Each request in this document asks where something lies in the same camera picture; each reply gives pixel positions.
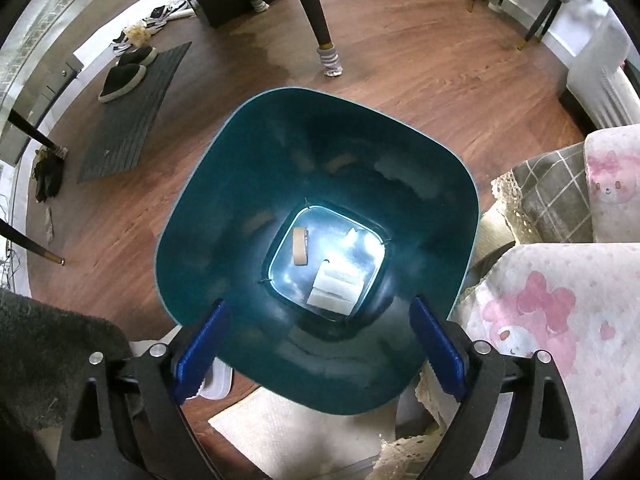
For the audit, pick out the dark fuzzy cloth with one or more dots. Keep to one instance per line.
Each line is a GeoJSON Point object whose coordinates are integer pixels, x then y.
{"type": "Point", "coordinates": [45, 350]}

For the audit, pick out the dark ribbed floor mat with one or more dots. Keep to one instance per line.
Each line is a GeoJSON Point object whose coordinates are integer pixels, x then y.
{"type": "Point", "coordinates": [135, 125]}

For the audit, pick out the grey checked cloth lace trim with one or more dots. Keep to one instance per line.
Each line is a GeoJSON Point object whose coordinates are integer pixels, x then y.
{"type": "Point", "coordinates": [545, 195]}

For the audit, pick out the grey knitted leg sock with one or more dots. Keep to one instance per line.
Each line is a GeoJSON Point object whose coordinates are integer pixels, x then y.
{"type": "Point", "coordinates": [260, 6]}
{"type": "Point", "coordinates": [60, 152]}
{"type": "Point", "coordinates": [328, 62]}

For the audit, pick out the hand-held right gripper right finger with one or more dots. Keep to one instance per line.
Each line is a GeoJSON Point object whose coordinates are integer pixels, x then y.
{"type": "Point", "coordinates": [440, 352]}

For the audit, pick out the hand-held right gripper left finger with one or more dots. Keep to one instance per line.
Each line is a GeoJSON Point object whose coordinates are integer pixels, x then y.
{"type": "Point", "coordinates": [200, 352]}

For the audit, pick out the dark storage ottoman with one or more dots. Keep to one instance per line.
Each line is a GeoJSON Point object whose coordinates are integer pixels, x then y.
{"type": "Point", "coordinates": [225, 5]}

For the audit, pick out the white ribbed plastic item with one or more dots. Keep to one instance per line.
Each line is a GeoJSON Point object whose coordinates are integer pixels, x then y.
{"type": "Point", "coordinates": [218, 382]}

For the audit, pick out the pink printed tablecloth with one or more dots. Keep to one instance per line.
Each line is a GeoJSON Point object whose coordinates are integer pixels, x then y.
{"type": "Point", "coordinates": [550, 310]}

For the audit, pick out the dark crumpled cloth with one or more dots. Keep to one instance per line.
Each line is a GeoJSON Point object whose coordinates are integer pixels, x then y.
{"type": "Point", "coordinates": [47, 175]}

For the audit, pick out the grey drawer unit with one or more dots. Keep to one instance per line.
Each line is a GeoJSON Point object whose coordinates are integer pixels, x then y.
{"type": "Point", "coordinates": [65, 74]}

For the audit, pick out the teal plastic waste bin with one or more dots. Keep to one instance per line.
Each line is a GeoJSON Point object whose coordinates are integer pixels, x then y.
{"type": "Point", "coordinates": [250, 185]}

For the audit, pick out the brown tape roll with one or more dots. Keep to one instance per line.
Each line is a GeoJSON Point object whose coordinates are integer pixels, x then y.
{"type": "Point", "coordinates": [300, 246]}

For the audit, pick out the black and white sneaker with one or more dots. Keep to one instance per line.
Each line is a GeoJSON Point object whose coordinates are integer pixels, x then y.
{"type": "Point", "coordinates": [121, 42]}
{"type": "Point", "coordinates": [162, 12]}

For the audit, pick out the cream lace cloth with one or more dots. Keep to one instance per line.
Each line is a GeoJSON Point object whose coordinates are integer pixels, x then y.
{"type": "Point", "coordinates": [400, 452]}

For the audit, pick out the cream floor rug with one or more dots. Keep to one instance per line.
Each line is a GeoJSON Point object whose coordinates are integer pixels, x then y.
{"type": "Point", "coordinates": [280, 422]}

